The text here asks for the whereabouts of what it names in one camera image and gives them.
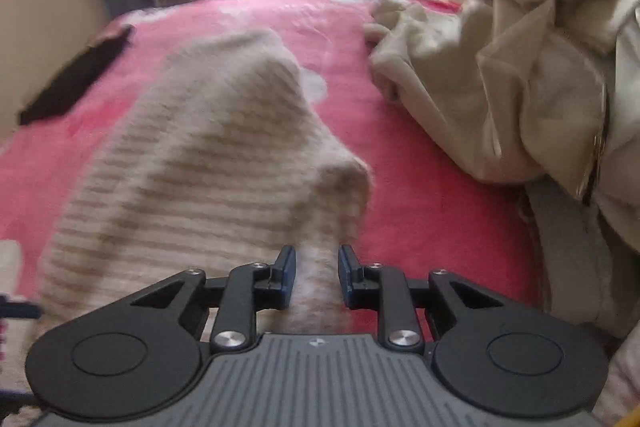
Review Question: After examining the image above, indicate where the beige houndstooth knit cardigan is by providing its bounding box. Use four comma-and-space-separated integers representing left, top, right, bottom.
37, 28, 373, 338

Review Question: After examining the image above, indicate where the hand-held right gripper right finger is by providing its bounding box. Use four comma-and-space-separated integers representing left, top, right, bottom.
338, 244, 505, 353

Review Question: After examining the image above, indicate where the pale pink cloth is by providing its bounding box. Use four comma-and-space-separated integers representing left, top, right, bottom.
592, 338, 640, 425

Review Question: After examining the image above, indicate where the black folded garment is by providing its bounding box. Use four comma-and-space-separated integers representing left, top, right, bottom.
19, 24, 136, 126

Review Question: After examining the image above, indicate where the pink floral blanket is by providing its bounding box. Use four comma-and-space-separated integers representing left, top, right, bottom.
0, 0, 546, 408

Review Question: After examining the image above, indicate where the grey garment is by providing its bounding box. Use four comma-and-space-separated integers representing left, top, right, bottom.
525, 182, 640, 343

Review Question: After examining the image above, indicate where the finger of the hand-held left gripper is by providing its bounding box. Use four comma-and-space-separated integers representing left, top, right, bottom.
0, 295, 44, 321

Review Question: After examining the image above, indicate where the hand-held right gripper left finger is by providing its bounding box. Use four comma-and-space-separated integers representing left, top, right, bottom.
126, 245, 298, 354

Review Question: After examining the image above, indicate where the beige jacket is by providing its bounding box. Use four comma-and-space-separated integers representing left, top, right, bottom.
362, 0, 640, 253

